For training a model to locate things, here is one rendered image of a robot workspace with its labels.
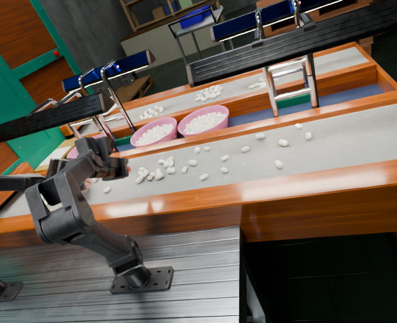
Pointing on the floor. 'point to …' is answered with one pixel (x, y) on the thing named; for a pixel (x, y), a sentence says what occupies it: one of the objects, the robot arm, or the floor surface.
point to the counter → (167, 40)
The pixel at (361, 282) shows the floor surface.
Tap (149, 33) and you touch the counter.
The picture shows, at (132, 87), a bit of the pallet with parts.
